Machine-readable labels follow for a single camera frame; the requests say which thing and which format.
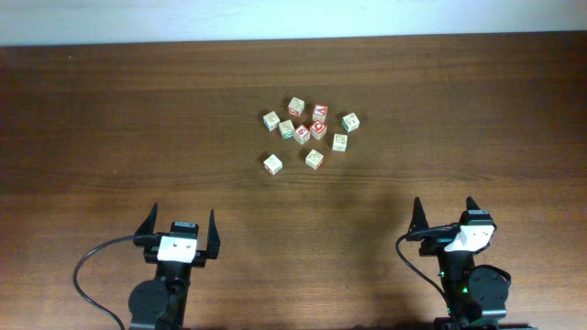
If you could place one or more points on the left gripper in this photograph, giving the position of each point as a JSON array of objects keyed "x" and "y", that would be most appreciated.
[{"x": 141, "y": 236}]

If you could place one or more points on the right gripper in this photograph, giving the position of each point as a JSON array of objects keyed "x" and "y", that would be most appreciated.
[{"x": 429, "y": 247}]

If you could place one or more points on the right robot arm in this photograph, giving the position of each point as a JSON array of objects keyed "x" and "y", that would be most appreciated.
[{"x": 475, "y": 295}]

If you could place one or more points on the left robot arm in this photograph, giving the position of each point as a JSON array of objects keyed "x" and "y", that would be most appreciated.
[{"x": 160, "y": 303}]

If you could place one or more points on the plain wooden block right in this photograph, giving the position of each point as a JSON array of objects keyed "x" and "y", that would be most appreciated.
[{"x": 340, "y": 142}]

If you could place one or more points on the green edged block right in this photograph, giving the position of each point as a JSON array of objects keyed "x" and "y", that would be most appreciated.
[{"x": 350, "y": 122}]

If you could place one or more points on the green edged block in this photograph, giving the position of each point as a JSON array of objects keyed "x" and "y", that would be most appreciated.
[
  {"x": 350, "y": 122},
  {"x": 286, "y": 129}
]

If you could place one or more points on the red letter Q block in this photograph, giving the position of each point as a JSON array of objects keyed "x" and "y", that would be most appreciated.
[{"x": 318, "y": 129}]

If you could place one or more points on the green edged block centre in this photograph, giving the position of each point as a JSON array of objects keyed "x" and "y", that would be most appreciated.
[{"x": 286, "y": 129}]

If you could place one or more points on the red letter V block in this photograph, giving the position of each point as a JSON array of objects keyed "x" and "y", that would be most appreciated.
[{"x": 320, "y": 113}]

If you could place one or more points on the red number 6 block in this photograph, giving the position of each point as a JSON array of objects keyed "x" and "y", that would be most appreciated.
[{"x": 301, "y": 134}]

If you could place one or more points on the wooden block red top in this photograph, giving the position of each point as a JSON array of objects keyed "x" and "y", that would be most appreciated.
[{"x": 296, "y": 107}]

